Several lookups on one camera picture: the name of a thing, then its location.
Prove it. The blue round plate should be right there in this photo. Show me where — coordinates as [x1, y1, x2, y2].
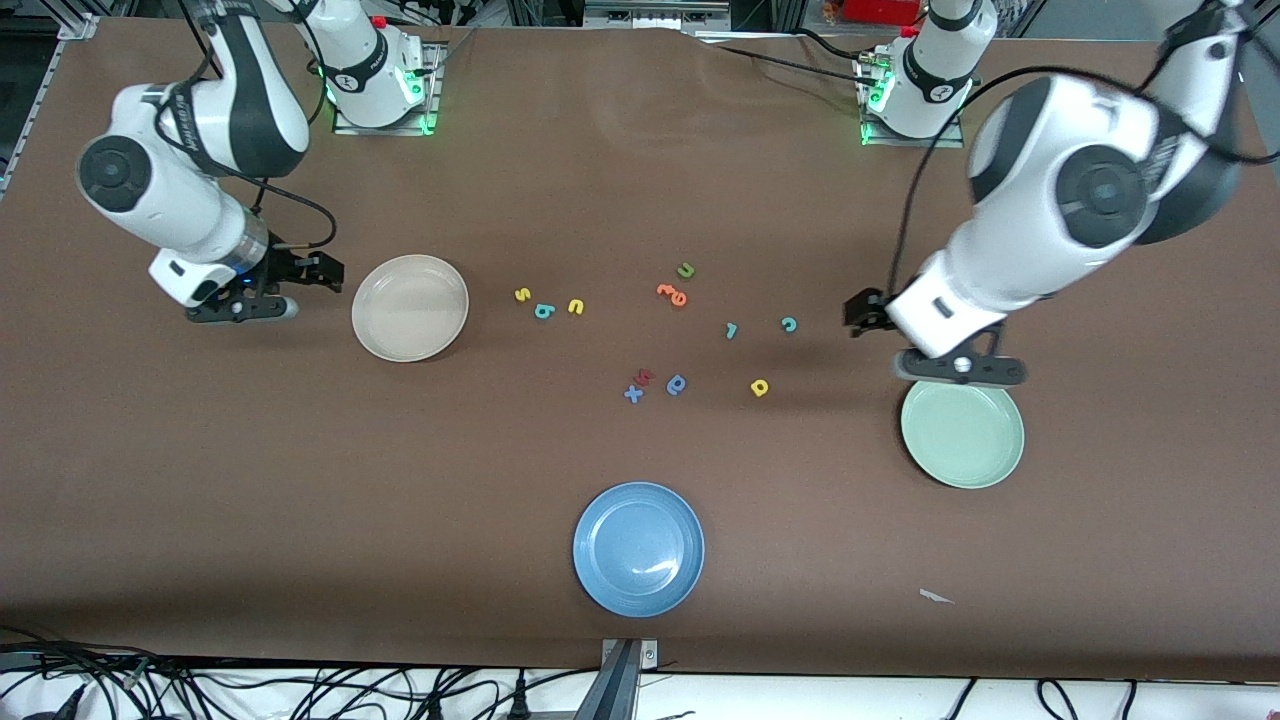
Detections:
[573, 482, 706, 618]

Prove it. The grey socket strip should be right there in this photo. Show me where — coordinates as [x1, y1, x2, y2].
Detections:
[583, 0, 733, 31]

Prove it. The grey aluminium post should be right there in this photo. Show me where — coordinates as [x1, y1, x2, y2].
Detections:
[575, 638, 661, 720]

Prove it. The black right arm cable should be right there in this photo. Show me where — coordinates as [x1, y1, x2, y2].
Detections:
[160, 0, 339, 251]

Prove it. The brown table cover sheet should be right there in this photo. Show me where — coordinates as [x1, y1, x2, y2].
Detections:
[0, 15, 1280, 683]

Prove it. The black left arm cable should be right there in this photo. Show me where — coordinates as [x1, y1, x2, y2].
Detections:
[886, 0, 1280, 301]

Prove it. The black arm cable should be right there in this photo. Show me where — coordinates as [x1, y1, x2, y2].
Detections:
[160, 0, 339, 251]
[886, 0, 1280, 301]

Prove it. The red box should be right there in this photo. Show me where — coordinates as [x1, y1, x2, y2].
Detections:
[843, 0, 923, 27]

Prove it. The beige brown round plate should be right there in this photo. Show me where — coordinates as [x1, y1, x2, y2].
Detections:
[351, 254, 470, 363]

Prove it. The aluminium table edge rail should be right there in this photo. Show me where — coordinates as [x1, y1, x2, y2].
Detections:
[0, 15, 101, 196]

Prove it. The black table cable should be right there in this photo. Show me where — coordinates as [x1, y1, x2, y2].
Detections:
[695, 42, 866, 85]
[795, 28, 881, 61]

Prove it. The pale green round plate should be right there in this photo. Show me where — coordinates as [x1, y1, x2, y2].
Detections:
[900, 378, 1026, 490]

